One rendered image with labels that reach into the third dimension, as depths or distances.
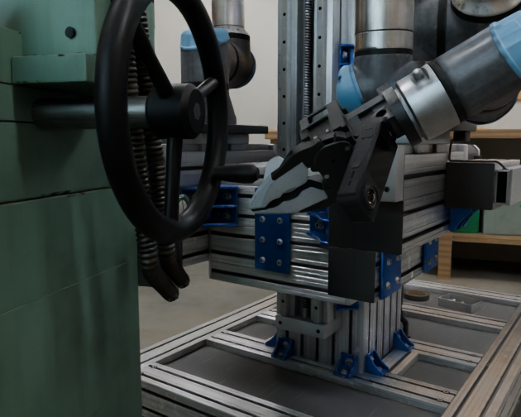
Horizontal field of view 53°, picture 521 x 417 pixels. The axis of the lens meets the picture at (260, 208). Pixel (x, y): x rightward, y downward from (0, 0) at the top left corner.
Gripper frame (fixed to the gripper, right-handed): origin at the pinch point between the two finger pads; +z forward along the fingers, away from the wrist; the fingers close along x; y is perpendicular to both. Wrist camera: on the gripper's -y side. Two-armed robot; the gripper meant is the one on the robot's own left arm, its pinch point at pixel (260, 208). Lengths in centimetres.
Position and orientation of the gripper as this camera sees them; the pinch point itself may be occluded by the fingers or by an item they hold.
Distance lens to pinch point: 63.0
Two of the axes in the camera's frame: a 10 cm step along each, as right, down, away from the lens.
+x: -5.5, -6.2, -5.6
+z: -8.3, 4.6, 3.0
